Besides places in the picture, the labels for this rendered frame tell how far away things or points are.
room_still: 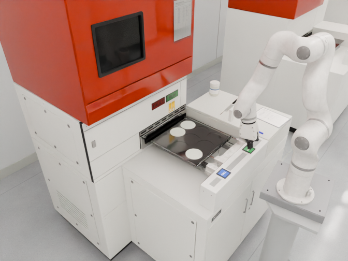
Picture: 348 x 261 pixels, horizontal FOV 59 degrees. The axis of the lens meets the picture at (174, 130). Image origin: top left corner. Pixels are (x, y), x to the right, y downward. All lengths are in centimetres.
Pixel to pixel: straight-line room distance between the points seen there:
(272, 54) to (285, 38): 9
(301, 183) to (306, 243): 111
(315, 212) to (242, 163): 42
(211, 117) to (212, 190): 67
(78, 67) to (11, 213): 187
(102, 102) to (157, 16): 51
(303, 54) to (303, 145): 39
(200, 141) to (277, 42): 79
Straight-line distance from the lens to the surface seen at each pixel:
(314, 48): 132
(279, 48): 144
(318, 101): 144
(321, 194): 179
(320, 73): 143
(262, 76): 152
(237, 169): 165
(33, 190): 312
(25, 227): 284
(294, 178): 164
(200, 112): 209
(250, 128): 168
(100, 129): 164
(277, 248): 199
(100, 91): 148
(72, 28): 133
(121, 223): 220
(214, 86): 224
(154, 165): 186
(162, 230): 196
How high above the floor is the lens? 205
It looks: 35 degrees down
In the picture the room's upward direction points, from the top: straight up
